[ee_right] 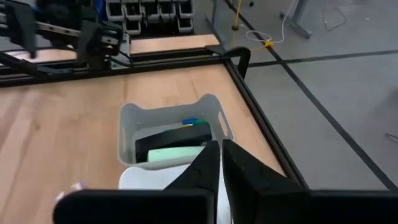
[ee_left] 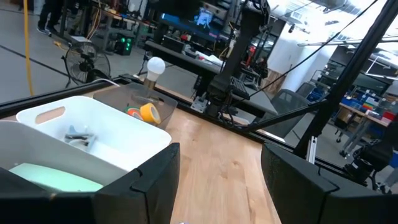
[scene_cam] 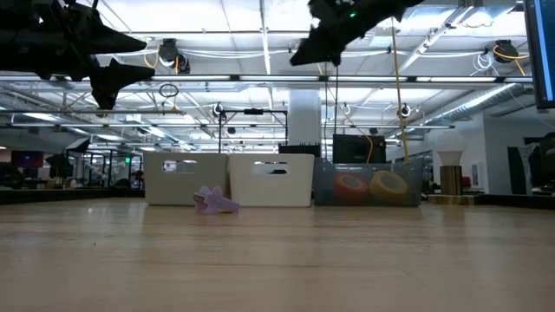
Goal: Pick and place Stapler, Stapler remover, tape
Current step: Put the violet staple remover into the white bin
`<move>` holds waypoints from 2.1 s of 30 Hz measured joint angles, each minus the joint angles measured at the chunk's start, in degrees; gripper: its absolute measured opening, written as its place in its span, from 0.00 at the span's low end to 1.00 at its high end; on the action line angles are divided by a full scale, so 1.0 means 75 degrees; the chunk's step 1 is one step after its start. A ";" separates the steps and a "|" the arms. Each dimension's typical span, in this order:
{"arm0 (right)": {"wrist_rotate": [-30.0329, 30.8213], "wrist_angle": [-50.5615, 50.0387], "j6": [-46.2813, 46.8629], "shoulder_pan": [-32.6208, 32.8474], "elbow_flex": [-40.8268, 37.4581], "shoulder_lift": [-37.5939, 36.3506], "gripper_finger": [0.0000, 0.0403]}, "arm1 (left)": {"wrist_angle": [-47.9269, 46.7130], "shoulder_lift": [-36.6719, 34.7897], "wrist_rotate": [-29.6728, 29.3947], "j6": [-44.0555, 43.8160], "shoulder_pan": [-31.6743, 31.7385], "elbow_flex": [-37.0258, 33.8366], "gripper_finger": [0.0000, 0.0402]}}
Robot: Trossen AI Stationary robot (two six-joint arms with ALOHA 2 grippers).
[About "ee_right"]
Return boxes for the white plastic bin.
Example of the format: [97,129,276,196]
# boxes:
[118,152,233,224]

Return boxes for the black full-size stapler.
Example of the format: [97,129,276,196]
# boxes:
[134,123,215,163]

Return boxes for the grey furniture foot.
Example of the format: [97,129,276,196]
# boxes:
[278,0,313,40]

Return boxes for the white floor cable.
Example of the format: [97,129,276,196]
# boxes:
[244,0,298,44]

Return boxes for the grey parts bin rack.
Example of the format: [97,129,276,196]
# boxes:
[104,0,195,35]

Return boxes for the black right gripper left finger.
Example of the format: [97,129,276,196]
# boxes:
[52,139,221,224]

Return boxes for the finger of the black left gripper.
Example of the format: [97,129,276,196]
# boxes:
[76,21,123,71]
[5,2,38,60]

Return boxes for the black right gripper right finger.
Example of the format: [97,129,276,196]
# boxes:
[221,139,398,224]

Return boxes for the yellow knotted floor cord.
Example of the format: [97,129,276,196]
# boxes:
[250,39,275,52]

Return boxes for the grey plastic bin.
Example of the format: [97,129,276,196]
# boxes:
[117,93,235,171]

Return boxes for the yellow hanging cable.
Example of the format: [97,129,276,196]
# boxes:
[231,0,243,31]

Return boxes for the mint green stapler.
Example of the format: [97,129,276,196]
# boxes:
[147,145,206,163]

